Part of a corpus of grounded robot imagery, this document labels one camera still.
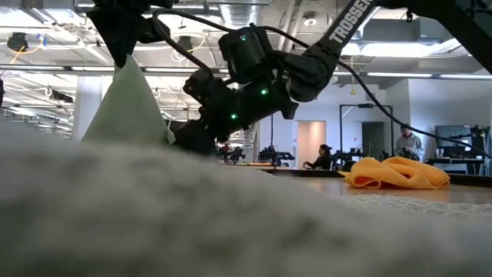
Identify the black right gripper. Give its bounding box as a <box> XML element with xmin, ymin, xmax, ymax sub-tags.
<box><xmin>171</xmin><ymin>115</ymin><xmax>231</xmax><ymax>155</ymax></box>

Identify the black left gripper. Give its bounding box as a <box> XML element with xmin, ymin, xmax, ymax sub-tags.
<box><xmin>86</xmin><ymin>5</ymin><xmax>172</xmax><ymax>69</ymax></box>

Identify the light green microfiber towel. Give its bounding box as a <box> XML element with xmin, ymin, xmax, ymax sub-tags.
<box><xmin>81</xmin><ymin>53</ymin><xmax>177</xmax><ymax>146</ymax></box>

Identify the grey waffle microfiber towel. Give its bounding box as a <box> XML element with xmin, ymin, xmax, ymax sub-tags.
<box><xmin>0</xmin><ymin>122</ymin><xmax>492</xmax><ymax>277</ymax></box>

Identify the orange microfiber towel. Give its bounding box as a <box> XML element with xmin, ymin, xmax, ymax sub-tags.
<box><xmin>337</xmin><ymin>156</ymin><xmax>451</xmax><ymax>190</ymax></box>

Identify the white building pillar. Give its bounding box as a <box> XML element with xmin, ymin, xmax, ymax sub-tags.
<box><xmin>71</xmin><ymin>75</ymin><xmax>107</xmax><ymax>143</ymax></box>

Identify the black robot equipment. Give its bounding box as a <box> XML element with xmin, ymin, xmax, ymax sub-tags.
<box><xmin>254</xmin><ymin>145</ymin><xmax>296</xmax><ymax>165</ymax></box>

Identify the person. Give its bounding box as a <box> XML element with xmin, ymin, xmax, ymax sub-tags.
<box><xmin>394</xmin><ymin>123</ymin><xmax>426</xmax><ymax>161</ymax></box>
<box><xmin>302</xmin><ymin>144</ymin><xmax>334</xmax><ymax>171</ymax></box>

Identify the black computer monitor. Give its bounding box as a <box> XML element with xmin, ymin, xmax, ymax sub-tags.
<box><xmin>434</xmin><ymin>125</ymin><xmax>473</xmax><ymax>149</ymax></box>

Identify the black desk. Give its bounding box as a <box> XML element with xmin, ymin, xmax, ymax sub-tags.
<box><xmin>425</xmin><ymin>156</ymin><xmax>486</xmax><ymax>176</ymax></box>

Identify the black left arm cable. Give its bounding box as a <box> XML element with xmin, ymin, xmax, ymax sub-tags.
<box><xmin>151</xmin><ymin>8</ymin><xmax>235</xmax><ymax>75</ymax></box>

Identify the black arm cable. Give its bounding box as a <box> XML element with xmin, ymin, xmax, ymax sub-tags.
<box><xmin>264</xmin><ymin>25</ymin><xmax>492</xmax><ymax>159</ymax></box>
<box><xmin>151</xmin><ymin>8</ymin><xmax>235</xmax><ymax>75</ymax></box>

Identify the silver ceiling duct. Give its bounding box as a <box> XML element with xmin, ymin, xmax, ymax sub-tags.
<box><xmin>220</xmin><ymin>3</ymin><xmax>262</xmax><ymax>28</ymax></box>

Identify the black portal frame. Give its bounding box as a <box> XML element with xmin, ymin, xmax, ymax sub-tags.
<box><xmin>338</xmin><ymin>102</ymin><xmax>394</xmax><ymax>159</ymax></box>

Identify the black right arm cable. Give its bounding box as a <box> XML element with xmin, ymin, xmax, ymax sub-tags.
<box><xmin>264</xmin><ymin>25</ymin><xmax>492</xmax><ymax>159</ymax></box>

